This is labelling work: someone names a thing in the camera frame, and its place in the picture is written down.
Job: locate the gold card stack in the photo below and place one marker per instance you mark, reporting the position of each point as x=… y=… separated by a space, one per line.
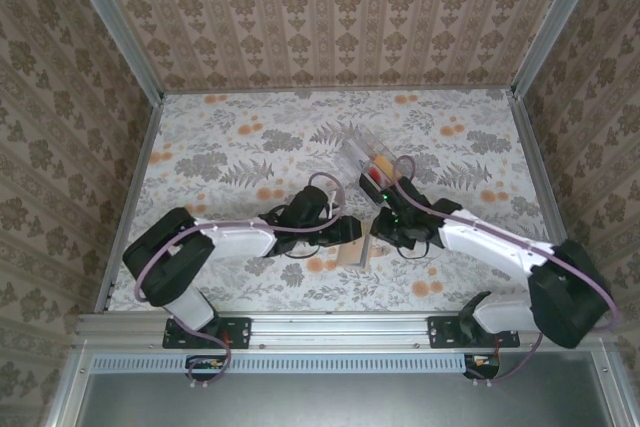
x=384 y=166

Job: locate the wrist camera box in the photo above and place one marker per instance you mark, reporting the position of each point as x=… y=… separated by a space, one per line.
x=407 y=197
x=310 y=204

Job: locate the black connector board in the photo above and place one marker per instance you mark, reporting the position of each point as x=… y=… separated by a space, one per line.
x=205 y=366
x=482 y=366

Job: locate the aluminium frame post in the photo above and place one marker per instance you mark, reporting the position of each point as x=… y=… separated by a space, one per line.
x=555 y=22
x=115 y=22

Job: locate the clear acrylic card organizer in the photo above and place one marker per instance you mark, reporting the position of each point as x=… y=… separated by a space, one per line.
x=365 y=139

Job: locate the red card stack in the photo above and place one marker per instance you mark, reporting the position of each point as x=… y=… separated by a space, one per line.
x=376 y=177

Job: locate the beige card holder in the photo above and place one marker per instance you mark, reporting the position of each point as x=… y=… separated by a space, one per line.
x=352 y=253

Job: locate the black card stack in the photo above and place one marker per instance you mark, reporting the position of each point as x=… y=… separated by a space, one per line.
x=371 y=192

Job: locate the aluminium table end rail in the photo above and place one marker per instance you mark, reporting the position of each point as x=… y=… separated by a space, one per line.
x=350 y=91

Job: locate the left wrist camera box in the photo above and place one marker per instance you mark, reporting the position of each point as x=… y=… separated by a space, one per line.
x=310 y=204

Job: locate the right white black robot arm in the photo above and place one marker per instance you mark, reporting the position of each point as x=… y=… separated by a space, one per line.
x=490 y=252

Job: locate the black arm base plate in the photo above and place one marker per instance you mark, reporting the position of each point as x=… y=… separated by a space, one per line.
x=440 y=332
x=240 y=332

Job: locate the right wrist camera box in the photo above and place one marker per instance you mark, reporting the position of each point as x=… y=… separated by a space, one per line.
x=407 y=197

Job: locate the aluminium table side rail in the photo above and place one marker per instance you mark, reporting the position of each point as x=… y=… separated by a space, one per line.
x=132 y=197
x=550 y=197

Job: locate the grey metal sheet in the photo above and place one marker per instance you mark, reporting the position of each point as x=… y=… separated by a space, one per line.
x=350 y=402

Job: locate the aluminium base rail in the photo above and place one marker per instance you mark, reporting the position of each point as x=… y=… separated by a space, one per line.
x=340 y=329

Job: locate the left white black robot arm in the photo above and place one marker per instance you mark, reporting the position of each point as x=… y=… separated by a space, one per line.
x=235 y=242

